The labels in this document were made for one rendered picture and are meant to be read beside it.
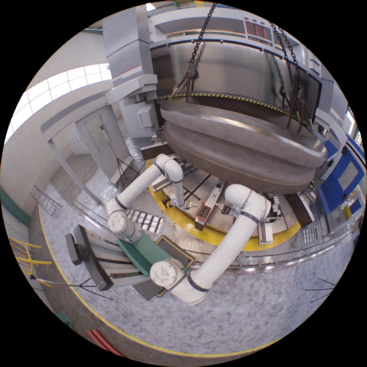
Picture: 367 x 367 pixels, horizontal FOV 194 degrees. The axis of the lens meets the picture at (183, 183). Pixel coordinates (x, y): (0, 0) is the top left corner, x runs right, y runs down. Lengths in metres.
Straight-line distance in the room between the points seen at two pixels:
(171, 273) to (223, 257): 0.27
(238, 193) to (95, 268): 0.71
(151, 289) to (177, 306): 1.04
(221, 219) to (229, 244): 1.46
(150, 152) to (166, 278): 2.98
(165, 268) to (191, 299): 0.23
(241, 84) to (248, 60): 1.06
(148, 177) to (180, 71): 4.05
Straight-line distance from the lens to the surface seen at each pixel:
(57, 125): 2.90
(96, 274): 0.50
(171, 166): 0.83
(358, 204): 8.90
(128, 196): 0.90
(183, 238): 2.16
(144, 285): 1.45
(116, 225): 0.82
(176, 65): 4.52
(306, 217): 2.91
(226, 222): 1.98
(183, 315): 2.46
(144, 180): 0.87
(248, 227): 0.55
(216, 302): 2.36
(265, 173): 1.72
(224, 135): 1.34
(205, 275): 0.59
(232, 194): 0.57
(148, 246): 0.97
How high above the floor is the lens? 2.12
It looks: 50 degrees down
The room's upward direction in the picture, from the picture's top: 8 degrees counter-clockwise
